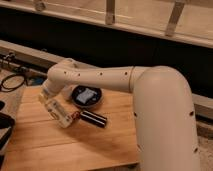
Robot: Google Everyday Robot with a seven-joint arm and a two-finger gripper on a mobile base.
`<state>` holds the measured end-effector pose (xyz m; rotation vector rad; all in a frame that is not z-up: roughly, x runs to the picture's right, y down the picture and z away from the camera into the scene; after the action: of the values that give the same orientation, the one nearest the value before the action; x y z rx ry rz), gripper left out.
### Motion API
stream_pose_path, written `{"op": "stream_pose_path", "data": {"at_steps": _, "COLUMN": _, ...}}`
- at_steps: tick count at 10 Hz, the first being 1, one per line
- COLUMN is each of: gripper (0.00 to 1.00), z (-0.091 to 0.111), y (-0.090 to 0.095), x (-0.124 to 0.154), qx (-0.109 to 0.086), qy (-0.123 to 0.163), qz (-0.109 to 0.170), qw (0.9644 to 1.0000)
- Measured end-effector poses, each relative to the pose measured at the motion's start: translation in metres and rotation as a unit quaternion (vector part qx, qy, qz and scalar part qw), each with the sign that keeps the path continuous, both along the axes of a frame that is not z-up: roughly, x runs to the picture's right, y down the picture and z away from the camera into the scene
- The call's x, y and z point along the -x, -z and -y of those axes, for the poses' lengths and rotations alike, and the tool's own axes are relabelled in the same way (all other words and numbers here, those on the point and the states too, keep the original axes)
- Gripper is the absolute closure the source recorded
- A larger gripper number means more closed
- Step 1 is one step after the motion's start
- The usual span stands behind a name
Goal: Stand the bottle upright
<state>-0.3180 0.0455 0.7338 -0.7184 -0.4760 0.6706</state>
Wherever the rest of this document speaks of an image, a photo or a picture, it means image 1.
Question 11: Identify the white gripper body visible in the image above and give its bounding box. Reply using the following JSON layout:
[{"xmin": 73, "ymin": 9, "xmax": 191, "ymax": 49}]
[{"xmin": 38, "ymin": 92, "xmax": 73, "ymax": 128}]

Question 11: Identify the dark bottle with red neck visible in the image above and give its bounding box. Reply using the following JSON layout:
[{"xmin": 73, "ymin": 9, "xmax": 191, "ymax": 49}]
[{"xmin": 71, "ymin": 110, "xmax": 107, "ymax": 128}]

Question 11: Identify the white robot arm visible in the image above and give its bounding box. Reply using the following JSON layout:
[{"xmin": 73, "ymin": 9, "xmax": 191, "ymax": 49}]
[{"xmin": 39, "ymin": 58, "xmax": 201, "ymax": 171}]

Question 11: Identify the light blue sponge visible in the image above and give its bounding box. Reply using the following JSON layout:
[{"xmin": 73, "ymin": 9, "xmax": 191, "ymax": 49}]
[{"xmin": 77, "ymin": 89, "xmax": 94, "ymax": 103}]

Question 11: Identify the wooden board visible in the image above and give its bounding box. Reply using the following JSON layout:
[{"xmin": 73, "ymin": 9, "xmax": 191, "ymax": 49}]
[{"xmin": 1, "ymin": 86, "xmax": 138, "ymax": 171}]

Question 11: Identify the black round bowl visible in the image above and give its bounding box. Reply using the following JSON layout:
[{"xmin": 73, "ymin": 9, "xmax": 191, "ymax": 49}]
[{"xmin": 71, "ymin": 86, "xmax": 102, "ymax": 108}]

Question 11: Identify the black object at left edge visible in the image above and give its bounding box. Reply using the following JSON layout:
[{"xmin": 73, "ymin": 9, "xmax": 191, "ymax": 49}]
[{"xmin": 0, "ymin": 101, "xmax": 15, "ymax": 168}]

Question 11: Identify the black cable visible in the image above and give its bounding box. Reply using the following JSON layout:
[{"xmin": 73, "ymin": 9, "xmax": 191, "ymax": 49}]
[{"xmin": 0, "ymin": 53, "xmax": 38, "ymax": 93}]

